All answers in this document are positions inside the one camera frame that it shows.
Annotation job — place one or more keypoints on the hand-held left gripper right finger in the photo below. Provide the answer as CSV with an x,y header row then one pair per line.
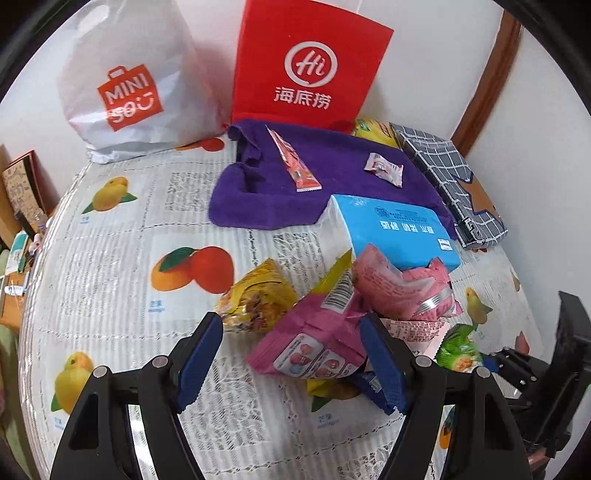
x,y
385,364

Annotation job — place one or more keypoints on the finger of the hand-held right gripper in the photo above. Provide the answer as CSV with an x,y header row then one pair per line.
x,y
512,364

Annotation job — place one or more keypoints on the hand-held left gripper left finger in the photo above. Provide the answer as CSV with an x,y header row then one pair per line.
x,y
203,364

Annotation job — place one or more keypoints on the magenta snack packet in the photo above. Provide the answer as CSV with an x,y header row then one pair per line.
x,y
314,332

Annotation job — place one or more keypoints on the light pink snack packet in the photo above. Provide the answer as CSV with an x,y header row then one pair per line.
x,y
383,277

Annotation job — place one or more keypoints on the yellow green snack packet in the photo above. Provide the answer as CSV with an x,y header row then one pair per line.
x,y
323,281

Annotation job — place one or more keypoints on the small pink candy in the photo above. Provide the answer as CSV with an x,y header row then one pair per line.
x,y
383,167

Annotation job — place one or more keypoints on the dark blue snack packet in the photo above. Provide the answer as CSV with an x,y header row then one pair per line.
x,y
362,385

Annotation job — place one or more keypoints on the white red snack packet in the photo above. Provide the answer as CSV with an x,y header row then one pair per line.
x,y
415,330

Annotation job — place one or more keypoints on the yellow foil snack packet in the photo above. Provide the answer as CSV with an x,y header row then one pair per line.
x,y
332,390

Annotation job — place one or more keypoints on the blue tissue pack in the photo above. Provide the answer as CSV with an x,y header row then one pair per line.
x,y
392,230

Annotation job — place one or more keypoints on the purple towel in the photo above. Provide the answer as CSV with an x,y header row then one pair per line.
x,y
341,175

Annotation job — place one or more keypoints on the wooden side table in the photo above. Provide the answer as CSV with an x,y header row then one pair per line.
x,y
11,309

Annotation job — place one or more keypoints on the grey checked fabric box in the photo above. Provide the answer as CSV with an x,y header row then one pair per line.
x,y
434,157

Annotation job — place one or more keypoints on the teal white box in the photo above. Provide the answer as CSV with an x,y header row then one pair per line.
x,y
19,251

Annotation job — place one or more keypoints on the red stick snack packet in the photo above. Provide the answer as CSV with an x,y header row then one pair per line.
x,y
293,161

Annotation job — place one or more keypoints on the yellow chip bag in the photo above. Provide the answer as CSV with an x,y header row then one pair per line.
x,y
374,131

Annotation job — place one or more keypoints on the red paper bag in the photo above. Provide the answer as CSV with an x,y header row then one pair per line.
x,y
277,55

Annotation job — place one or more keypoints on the white plastic shopping bag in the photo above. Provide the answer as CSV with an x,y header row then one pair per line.
x,y
138,46

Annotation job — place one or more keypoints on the brown wooden door frame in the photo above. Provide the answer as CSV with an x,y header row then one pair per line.
x,y
494,78

